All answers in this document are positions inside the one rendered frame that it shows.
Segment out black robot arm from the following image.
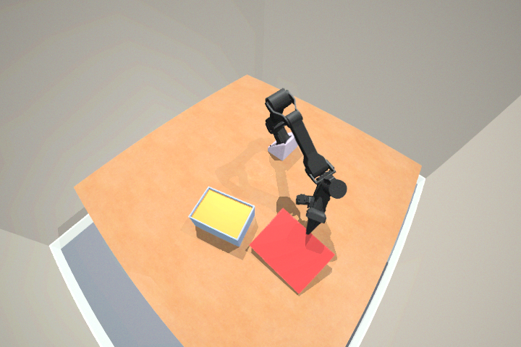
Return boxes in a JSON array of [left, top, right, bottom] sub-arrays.
[[265, 88, 347, 207]]

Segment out red rectangular lid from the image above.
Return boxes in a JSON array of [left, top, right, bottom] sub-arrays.
[[250, 208, 335, 293]]

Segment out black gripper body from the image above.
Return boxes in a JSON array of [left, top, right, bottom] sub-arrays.
[[306, 190, 330, 223]]

